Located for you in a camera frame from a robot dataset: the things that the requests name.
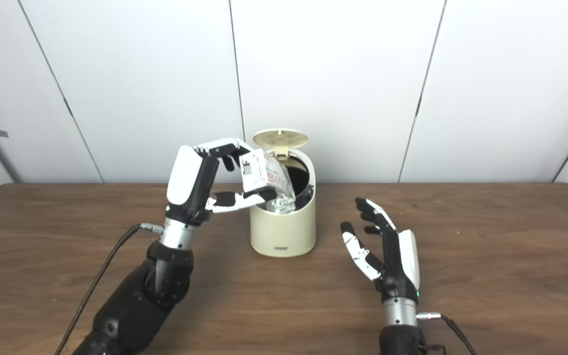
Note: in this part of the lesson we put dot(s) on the white and black left hand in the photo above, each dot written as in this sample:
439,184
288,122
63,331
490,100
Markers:
190,182

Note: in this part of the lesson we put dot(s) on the white and black right hand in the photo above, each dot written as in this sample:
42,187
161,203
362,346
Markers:
397,261

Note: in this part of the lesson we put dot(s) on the white green milk carton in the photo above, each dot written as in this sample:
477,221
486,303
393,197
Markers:
266,177

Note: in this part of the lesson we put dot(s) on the cream round bin lid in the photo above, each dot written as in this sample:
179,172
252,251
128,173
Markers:
280,138

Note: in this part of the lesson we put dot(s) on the cream-colored bin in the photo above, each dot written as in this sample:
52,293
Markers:
284,231

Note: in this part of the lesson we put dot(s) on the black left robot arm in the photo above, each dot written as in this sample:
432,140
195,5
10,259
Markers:
151,296

